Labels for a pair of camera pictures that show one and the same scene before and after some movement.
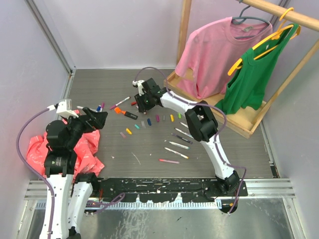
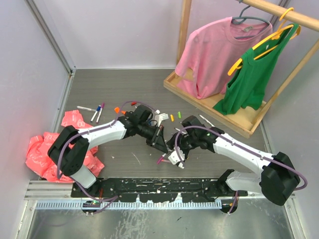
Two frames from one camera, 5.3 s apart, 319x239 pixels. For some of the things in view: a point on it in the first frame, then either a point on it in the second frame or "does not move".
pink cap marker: [120, 102] -> [160, 160]
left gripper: [91, 120] -> [158, 142]
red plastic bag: [87, 164] -> [38, 159]
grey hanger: [244, 18] does not move
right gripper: [142, 107] -> [180, 136]
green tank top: [245, 88] does not move
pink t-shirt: [210, 51] does not move
